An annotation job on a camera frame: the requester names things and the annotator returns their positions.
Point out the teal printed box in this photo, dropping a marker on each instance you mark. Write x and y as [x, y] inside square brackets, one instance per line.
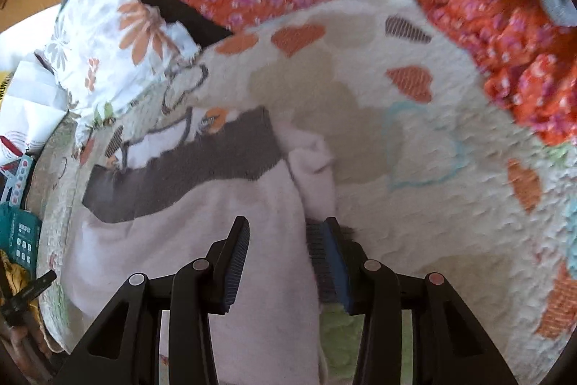
[18, 222]

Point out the heart print quilted blanket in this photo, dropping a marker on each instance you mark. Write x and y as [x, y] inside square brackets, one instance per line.
[405, 168]

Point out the white garment with grey band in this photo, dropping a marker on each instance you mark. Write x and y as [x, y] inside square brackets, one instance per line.
[180, 240]

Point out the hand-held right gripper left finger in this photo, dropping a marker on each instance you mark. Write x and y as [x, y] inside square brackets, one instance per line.
[237, 258]

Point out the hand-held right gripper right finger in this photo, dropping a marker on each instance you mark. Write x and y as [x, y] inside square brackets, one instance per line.
[336, 258]

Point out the black cloth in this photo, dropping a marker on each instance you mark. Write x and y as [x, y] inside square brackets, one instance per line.
[187, 13]

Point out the white floral pillow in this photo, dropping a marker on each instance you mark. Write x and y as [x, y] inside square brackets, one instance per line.
[115, 37]

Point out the white plastic bag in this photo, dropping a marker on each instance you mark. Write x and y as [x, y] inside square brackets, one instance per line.
[29, 114]

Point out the black tripod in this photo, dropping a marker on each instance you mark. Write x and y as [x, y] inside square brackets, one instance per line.
[25, 295]

